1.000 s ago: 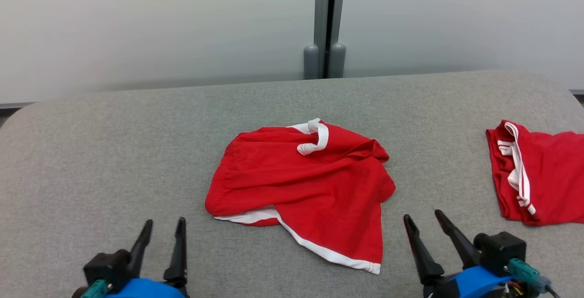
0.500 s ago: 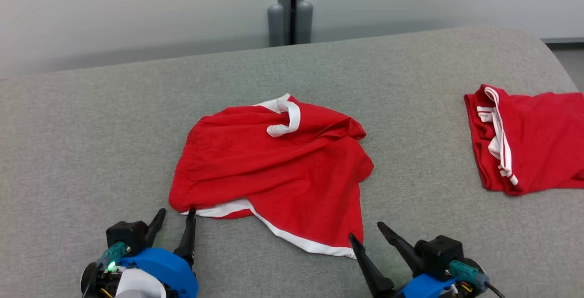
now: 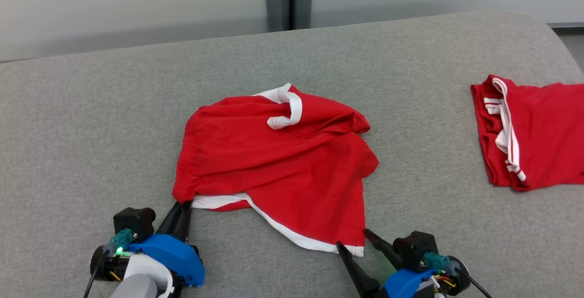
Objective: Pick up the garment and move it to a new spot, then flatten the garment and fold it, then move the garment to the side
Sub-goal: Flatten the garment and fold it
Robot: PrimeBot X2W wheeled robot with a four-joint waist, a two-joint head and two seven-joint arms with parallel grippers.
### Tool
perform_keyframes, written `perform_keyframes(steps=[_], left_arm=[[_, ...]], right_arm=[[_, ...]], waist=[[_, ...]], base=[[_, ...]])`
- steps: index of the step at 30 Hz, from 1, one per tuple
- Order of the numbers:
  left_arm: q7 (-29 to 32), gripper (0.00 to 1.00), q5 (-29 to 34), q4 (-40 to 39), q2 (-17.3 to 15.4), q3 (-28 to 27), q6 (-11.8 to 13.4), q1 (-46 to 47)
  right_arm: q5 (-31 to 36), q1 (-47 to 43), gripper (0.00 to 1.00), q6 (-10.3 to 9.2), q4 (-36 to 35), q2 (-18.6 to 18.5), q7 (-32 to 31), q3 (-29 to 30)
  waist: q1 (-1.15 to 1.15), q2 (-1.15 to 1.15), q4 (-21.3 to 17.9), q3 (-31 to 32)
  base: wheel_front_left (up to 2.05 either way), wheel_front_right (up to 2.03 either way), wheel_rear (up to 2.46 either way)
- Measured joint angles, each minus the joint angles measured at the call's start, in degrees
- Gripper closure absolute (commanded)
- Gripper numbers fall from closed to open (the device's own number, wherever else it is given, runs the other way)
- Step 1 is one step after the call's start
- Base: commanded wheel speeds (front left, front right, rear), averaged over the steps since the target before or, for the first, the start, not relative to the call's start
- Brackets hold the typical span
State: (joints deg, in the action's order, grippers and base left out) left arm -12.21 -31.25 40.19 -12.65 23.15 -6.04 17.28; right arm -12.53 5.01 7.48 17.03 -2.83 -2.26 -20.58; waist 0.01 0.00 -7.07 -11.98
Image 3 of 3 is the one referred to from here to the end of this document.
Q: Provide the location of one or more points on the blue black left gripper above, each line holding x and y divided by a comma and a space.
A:
173, 257

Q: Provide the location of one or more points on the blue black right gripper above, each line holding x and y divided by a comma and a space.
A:
406, 284

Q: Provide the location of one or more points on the red shirt with white trim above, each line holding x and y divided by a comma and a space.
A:
273, 165

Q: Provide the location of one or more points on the red jersey with navy lettering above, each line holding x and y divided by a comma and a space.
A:
543, 138

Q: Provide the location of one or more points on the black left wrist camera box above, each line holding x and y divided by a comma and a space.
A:
134, 222

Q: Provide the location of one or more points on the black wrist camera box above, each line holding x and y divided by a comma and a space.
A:
134, 222
415, 250

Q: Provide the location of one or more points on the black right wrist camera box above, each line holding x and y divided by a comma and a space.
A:
415, 250

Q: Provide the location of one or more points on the grey cylindrical post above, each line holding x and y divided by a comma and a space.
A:
303, 8
274, 10

